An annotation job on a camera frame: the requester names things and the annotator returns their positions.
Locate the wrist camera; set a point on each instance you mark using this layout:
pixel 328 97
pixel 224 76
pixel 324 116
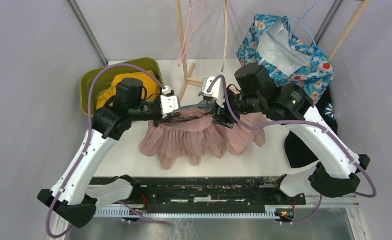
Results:
pixel 169 102
pixel 213 88

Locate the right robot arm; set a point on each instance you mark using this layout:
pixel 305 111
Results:
pixel 337 172

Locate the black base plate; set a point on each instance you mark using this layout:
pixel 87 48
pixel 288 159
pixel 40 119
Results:
pixel 210 195

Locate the black garment with flower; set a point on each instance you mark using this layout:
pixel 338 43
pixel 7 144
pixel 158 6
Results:
pixel 297 153

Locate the pink garment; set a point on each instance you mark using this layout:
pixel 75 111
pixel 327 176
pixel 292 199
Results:
pixel 194 135

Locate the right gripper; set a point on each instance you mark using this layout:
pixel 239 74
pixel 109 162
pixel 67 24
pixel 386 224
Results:
pixel 219 115

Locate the blue wire hanger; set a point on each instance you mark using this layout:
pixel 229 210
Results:
pixel 298 36

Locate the green plastic basket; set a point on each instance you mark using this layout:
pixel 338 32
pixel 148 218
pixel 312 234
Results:
pixel 147 63

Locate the wooden hanger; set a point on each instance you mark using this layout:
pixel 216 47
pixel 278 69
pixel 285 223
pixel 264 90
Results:
pixel 225 16

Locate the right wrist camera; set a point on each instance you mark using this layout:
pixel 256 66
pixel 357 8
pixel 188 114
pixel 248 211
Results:
pixel 213 88

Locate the grey hook hanger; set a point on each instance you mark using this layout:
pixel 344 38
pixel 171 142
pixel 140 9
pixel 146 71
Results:
pixel 201 107

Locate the wooden clothes rack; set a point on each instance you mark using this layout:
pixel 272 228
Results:
pixel 188 71

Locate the pink wire hanger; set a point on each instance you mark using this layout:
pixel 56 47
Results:
pixel 189 30

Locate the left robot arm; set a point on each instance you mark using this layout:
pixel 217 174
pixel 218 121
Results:
pixel 71 197

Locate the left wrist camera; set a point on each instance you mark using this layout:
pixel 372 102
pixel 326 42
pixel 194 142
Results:
pixel 169 102

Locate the yellow skirt grey lining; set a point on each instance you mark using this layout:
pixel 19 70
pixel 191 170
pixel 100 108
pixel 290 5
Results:
pixel 151 86

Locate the blue floral garment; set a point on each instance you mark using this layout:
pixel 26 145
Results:
pixel 313 79

